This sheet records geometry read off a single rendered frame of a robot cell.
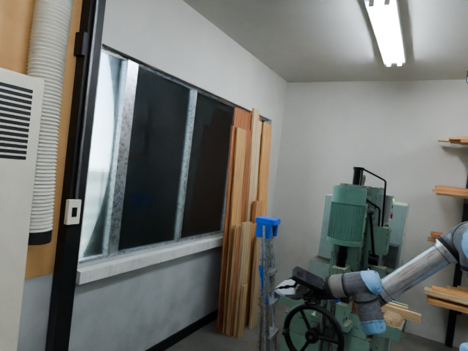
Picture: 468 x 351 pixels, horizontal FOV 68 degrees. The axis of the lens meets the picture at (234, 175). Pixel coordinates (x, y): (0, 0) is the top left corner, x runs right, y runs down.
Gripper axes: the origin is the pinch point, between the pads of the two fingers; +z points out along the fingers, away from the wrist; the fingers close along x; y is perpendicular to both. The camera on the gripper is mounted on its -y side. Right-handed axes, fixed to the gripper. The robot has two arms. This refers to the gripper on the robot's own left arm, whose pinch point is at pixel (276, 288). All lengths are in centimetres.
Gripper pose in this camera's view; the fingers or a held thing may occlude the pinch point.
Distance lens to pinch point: 134.6
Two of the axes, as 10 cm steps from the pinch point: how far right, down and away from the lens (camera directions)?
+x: 2.0, -6.9, 6.9
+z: -8.3, 2.6, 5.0
